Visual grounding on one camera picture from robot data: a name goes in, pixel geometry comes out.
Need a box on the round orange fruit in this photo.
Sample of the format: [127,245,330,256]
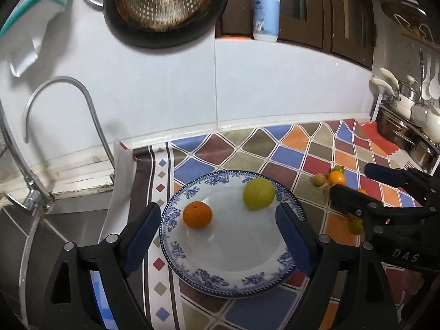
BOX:
[327,170,346,186]

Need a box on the small orange tangerine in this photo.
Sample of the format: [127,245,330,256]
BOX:
[357,188,369,195]

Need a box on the small green-yellow tomato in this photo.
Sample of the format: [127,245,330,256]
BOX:
[348,218,365,235]

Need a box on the small green tomato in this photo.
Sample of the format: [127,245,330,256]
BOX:
[332,165,345,173]

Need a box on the small beige fruit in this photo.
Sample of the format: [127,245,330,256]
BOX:
[312,173,328,187]

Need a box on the stainless steel pot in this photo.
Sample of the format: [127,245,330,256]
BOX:
[375,104,439,174]

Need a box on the red foam mat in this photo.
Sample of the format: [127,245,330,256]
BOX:
[355,122,400,156]

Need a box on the colourful checkered table mat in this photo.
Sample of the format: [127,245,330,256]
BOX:
[98,118,440,330]

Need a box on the stainless steel sink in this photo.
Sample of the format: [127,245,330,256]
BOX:
[1,193,111,329]

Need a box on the yellow-green apple on plate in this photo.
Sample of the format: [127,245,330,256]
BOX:
[242,177,276,211]

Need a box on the white plastic spoon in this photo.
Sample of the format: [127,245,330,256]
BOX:
[421,54,431,101]
[429,58,440,100]

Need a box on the tall chrome sink faucet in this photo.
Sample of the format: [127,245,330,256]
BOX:
[0,104,54,215]

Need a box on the blue white porcelain plate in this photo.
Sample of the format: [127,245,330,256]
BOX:
[159,170,307,298]

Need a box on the small orange mandarin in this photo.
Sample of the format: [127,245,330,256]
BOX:
[183,201,213,229]

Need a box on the curved chrome faucet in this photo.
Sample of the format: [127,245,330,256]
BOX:
[22,76,115,166]

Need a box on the white blue pump bottle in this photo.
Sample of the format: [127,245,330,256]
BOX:
[253,0,281,43]

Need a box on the black frying pan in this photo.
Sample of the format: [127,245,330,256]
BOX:
[104,0,228,49]

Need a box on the perforated brass strainer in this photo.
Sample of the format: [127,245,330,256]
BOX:
[116,0,211,32]

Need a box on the white pot handle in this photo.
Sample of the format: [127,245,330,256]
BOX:
[379,67,400,92]
[369,77,395,98]

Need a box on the dark brown wooden window frame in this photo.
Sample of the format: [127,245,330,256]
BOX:
[216,0,376,69]

